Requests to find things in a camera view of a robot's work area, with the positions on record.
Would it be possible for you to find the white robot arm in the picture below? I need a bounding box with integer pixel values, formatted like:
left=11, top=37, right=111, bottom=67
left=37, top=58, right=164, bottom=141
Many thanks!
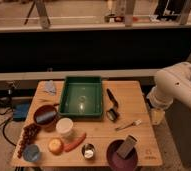
left=146, top=62, right=191, bottom=125

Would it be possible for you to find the grey brown sponge block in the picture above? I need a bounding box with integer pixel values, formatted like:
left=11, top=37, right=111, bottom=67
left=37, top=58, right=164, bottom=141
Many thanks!
left=116, top=135, right=137, bottom=159

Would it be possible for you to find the small steel cup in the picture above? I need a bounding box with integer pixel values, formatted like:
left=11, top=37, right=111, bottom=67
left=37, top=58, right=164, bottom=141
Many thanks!
left=81, top=143, right=95, bottom=159

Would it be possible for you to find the white plastic cup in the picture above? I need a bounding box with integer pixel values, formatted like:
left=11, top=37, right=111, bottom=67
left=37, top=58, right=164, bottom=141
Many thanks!
left=56, top=118, right=74, bottom=137

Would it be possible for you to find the blue plastic cup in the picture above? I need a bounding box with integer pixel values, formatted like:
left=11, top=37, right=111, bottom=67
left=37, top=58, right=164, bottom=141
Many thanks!
left=22, top=144, right=41, bottom=162

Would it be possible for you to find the green plastic tray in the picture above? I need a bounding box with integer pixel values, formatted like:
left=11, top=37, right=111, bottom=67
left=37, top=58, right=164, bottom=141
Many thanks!
left=59, top=76, right=103, bottom=118

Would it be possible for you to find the orange carrot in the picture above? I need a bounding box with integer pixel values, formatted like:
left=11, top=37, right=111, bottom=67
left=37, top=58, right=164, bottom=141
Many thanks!
left=64, top=133, right=86, bottom=152

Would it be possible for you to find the yellow orange fruit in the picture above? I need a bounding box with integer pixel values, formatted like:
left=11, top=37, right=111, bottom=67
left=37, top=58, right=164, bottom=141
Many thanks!
left=48, top=138, right=63, bottom=155

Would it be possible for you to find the pale blue crumpled cloth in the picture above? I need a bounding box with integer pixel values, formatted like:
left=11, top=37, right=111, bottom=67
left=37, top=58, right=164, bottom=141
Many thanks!
left=44, top=80, right=56, bottom=95

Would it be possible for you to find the dark red bowl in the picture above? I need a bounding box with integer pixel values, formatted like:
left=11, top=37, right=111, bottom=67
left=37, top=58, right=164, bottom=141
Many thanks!
left=33, top=105, right=57, bottom=128

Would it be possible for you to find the bunch of dark grapes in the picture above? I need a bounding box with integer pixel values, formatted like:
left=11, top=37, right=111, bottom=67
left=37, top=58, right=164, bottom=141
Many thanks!
left=17, top=123, right=41, bottom=158

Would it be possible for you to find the blue box beside table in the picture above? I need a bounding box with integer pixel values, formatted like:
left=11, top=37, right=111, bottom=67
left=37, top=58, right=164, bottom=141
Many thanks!
left=13, top=103, right=30, bottom=121

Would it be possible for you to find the black handled brush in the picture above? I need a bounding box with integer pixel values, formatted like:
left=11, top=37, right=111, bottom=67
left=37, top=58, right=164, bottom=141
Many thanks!
left=106, top=89, right=119, bottom=122

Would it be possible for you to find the black cable on floor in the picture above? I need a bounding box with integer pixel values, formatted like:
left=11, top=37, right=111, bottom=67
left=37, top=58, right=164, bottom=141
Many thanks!
left=0, top=96, right=18, bottom=147

